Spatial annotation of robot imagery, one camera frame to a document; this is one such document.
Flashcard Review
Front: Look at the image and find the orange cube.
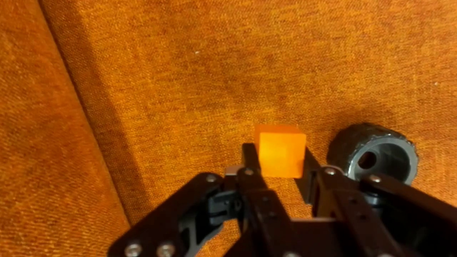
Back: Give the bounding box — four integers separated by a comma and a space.
253, 124, 308, 180

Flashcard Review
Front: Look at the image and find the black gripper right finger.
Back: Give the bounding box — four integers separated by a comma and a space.
297, 147, 457, 257

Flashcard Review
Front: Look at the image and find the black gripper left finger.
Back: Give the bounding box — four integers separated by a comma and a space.
107, 141, 297, 257

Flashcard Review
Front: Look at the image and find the orange fabric couch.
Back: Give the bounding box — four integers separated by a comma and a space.
0, 0, 457, 257

